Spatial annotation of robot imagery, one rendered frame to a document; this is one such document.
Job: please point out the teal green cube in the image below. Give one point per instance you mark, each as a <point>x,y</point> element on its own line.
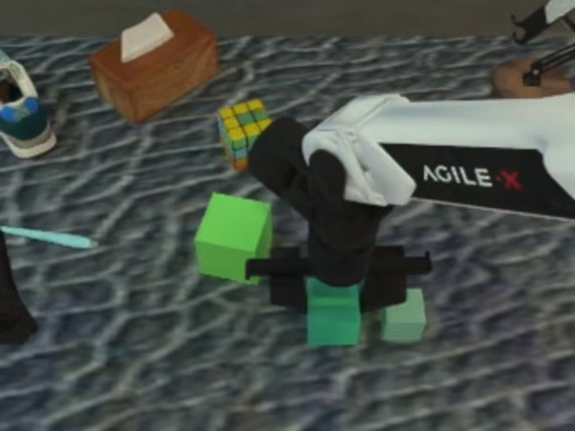
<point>333,319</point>

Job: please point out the small light green cube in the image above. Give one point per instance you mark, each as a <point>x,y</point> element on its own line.
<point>403,321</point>

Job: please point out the bright green cube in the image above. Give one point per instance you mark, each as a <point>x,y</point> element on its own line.
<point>227,235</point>

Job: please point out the yellow green puzzle cube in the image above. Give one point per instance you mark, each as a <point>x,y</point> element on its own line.
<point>240,125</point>

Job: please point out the blue water pattern tablecloth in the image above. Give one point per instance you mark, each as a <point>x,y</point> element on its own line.
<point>135,381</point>

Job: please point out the brown wooden tissue box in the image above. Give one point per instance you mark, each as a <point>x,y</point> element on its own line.
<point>155,85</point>

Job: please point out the light teal pen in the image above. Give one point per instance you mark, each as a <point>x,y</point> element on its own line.
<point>49,237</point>

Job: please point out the black clamp rod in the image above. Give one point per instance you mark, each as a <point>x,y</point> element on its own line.
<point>541,67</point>

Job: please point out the white tissue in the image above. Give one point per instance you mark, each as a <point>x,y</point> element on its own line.
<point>144,38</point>

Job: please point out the white teal blue sneaker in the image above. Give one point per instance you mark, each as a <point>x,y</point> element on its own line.
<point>22,119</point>

